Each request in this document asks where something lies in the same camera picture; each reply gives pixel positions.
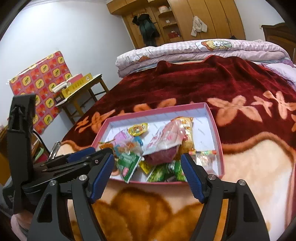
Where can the yellow jelly cup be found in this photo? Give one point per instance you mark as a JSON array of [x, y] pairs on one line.
[[138, 129]]

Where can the pink checked quilt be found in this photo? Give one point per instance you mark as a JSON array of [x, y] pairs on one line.
[[173, 51]]

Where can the beige hanging cloth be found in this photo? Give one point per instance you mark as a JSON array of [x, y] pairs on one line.
[[197, 25]]

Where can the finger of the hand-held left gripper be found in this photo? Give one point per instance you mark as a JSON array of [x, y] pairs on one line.
[[81, 154], [76, 167]]

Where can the dark hanging jacket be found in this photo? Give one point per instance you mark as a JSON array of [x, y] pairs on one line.
[[146, 30]]

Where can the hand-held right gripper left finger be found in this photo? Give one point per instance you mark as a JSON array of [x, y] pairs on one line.
[[101, 176]]

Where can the lilac bed sheet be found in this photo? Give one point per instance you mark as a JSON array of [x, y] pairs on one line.
[[284, 69]]

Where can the yellow cardboard box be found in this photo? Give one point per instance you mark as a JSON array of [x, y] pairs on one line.
[[76, 87]]

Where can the rainbow striped clear packet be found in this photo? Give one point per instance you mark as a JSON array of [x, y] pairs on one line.
[[204, 158]]

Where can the white jar in wardrobe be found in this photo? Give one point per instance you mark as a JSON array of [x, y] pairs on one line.
[[163, 9]]

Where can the metal spring clip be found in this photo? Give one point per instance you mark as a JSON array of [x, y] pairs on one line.
[[54, 150]]

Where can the pink white small packet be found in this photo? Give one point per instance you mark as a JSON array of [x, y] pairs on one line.
[[122, 136]]

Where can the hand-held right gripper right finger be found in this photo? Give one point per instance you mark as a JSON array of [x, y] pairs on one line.
[[193, 178]]

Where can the green plastic object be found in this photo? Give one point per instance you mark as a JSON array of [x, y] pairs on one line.
[[39, 154]]

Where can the dark wooden headboard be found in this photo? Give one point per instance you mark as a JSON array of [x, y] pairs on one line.
[[277, 34]]

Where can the red box in wardrobe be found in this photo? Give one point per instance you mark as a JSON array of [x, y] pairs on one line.
[[173, 34]]

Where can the white paper roll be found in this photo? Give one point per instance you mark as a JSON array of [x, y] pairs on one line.
[[60, 87]]

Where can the pink cardboard box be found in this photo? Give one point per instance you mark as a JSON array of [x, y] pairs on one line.
[[203, 129]]

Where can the red orange printed blanket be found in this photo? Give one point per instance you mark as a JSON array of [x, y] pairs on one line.
[[231, 81]]

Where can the purple spout pouch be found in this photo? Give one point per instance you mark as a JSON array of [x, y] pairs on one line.
[[166, 139]]

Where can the red yellow patterned board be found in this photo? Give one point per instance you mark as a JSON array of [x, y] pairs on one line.
[[44, 74]]

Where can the dark green snack packet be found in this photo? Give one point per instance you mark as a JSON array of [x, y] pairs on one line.
[[128, 165]]

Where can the orange clear snack packet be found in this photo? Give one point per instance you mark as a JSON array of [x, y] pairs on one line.
[[106, 145]]

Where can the wooden side table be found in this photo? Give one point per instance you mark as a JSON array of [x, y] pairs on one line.
[[92, 83]]

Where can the wooden wardrobe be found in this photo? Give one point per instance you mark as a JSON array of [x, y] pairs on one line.
[[219, 14]]

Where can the blue orange candy packet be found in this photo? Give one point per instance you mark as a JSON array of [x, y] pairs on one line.
[[133, 146]]

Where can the orange rice cracker packet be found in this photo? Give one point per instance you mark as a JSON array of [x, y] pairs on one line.
[[187, 136]]

